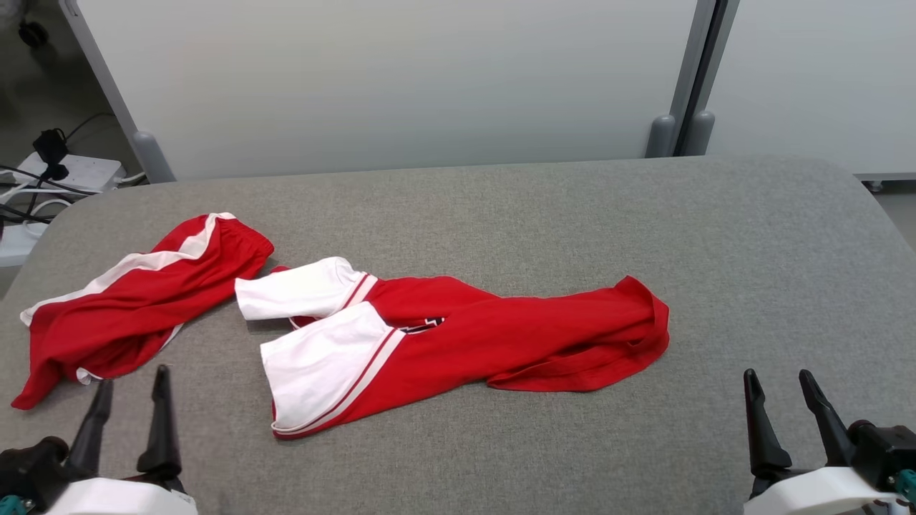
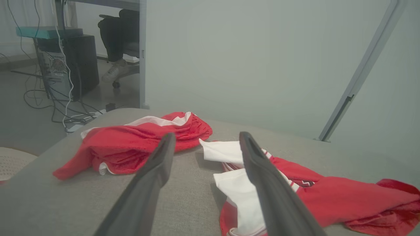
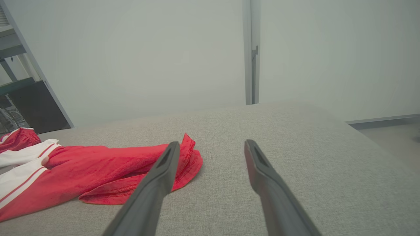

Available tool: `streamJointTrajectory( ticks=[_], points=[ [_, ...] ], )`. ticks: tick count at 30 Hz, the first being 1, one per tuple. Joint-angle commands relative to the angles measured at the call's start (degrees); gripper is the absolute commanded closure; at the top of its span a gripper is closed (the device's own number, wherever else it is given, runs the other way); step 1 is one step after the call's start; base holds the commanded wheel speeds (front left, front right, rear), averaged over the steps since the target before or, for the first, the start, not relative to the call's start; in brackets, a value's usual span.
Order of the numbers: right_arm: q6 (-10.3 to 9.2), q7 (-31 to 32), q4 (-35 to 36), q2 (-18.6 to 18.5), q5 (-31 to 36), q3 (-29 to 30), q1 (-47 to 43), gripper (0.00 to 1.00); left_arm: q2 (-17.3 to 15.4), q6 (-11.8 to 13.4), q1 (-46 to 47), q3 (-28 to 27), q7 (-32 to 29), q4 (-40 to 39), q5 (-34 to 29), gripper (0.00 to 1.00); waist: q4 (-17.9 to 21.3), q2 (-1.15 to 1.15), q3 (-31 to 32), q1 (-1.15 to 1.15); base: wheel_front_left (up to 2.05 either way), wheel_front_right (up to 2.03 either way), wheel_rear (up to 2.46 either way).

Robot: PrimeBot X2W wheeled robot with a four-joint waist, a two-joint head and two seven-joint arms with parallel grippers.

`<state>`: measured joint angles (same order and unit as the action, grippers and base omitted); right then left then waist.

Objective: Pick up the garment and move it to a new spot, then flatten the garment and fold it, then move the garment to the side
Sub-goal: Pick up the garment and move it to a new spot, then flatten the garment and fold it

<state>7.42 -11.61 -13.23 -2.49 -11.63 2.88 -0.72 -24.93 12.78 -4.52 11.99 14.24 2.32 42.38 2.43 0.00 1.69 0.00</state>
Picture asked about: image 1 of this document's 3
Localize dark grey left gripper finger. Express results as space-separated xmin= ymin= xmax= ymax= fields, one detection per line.
xmin=68 ymin=380 xmax=115 ymax=477
xmin=137 ymin=365 xmax=182 ymax=479

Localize red white shorts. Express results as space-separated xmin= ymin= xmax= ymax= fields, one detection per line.
xmin=11 ymin=212 xmax=275 ymax=411

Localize white power strip with cables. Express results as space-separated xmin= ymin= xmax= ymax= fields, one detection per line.
xmin=0 ymin=165 xmax=99 ymax=224

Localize grey partition post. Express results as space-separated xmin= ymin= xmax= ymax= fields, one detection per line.
xmin=683 ymin=0 xmax=741 ymax=157
xmin=645 ymin=0 xmax=718 ymax=159
xmin=60 ymin=0 xmax=177 ymax=184

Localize black plug adapter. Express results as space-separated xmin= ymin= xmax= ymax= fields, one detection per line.
xmin=32 ymin=128 xmax=70 ymax=181

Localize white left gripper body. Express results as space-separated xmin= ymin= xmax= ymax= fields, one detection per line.
xmin=43 ymin=477 xmax=198 ymax=515

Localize red white jersey shirt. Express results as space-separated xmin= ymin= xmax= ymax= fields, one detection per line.
xmin=235 ymin=256 xmax=671 ymax=439

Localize narrow white partition panel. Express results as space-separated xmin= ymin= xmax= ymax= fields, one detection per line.
xmin=705 ymin=0 xmax=916 ymax=180

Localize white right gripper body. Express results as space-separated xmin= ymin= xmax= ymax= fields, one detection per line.
xmin=744 ymin=466 xmax=907 ymax=515

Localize white floor cable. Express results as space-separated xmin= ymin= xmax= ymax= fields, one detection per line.
xmin=0 ymin=182 xmax=74 ymax=238

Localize wide white partition panel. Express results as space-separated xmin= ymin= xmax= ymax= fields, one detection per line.
xmin=75 ymin=0 xmax=698 ymax=183

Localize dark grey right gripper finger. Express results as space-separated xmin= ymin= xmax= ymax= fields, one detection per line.
xmin=743 ymin=369 xmax=792 ymax=477
xmin=799 ymin=369 xmax=857 ymax=468

